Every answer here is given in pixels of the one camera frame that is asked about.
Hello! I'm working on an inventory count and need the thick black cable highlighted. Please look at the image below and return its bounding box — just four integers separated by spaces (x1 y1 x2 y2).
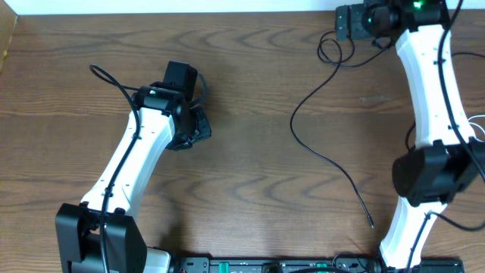
289 30 395 229

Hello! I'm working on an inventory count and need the thin black usb cable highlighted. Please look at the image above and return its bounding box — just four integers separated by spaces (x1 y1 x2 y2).
450 51 485 60

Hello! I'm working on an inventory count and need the white usb cable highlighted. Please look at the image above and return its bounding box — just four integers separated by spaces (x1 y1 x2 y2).
466 114 485 142

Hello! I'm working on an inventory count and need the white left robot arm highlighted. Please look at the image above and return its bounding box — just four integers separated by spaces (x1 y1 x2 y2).
55 61 211 272

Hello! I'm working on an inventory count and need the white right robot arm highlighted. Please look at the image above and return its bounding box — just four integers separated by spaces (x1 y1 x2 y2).
335 0 484 272

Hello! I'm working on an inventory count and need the wooden side panel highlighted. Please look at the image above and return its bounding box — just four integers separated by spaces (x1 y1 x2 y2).
0 0 18 69

